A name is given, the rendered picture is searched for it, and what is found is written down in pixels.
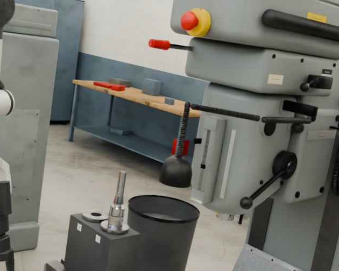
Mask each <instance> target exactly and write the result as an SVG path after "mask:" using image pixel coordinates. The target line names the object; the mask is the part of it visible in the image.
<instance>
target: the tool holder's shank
mask: <svg viewBox="0 0 339 271"><path fill-rule="evenodd" d="M126 174H127V172H126V171H122V170H120V171H119V174H118V181H117V189H116V195H115V199H114V202H113V203H114V204H115V205H114V206H115V207H118V208H120V207H122V205H123V195H124V188H125V181H126Z"/></svg>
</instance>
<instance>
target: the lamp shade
mask: <svg viewBox="0 0 339 271"><path fill-rule="evenodd" d="M191 180H192V167H191V163H190V162H189V161H188V160H187V159H186V158H184V157H183V156H182V157H177V156H171V157H169V158H167V159H166V160H165V162H164V164H163V166H162V167H161V170H160V177H159V182H160V183H162V184H164V185H167V186H170V187H176V188H187V187H190V184H191Z"/></svg>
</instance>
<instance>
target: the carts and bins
mask: <svg viewBox="0 0 339 271"><path fill-rule="evenodd" d="M128 202H129V204H128V220H127V224H128V226H129V228H131V229H133V230H135V231H137V232H138V233H140V241H139V247H138V254H137V261H136V267H135V271H185V269H186V264H187V260H188V256H189V252H190V248H191V245H192V241H193V236H194V232H195V228H196V224H197V220H198V218H199V216H200V211H199V210H198V208H196V207H195V206H194V205H192V204H190V203H188V202H185V201H183V200H180V199H176V198H172V197H167V196H160V195H139V196H135V197H132V198H130V199H129V200H128Z"/></svg>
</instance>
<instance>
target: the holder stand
mask: <svg viewBox="0 0 339 271"><path fill-rule="evenodd" d="M108 219H109V214H108V213H106V212H104V211H100V210H86V211H84V212H83V213H77V214H72V215H70V221H69V229H68V237H67V245H66V254H65V261H64V267H65V268H66V269H67V270H68V271H135V267H136V261H137V254H138V247H139V241H140V233H138V232H137V231H135V230H133V229H131V228H129V226H128V224H126V223H123V227H121V228H118V229H117V228H112V227H110V226H108Z"/></svg>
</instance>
